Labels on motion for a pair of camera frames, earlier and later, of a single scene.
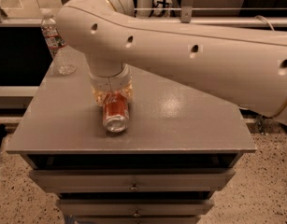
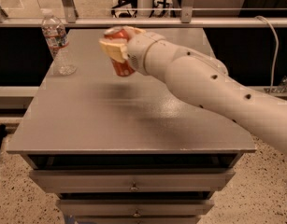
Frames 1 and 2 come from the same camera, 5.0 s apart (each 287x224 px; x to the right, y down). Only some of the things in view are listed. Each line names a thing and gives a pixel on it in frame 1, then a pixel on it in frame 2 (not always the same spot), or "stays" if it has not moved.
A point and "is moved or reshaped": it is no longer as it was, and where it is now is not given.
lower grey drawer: [135, 207] stays
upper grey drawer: [135, 181] stays
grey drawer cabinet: [179, 147] stays
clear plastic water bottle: [64, 62] stays
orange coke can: [115, 115] is moved or reshaped
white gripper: [109, 82] → [139, 50]
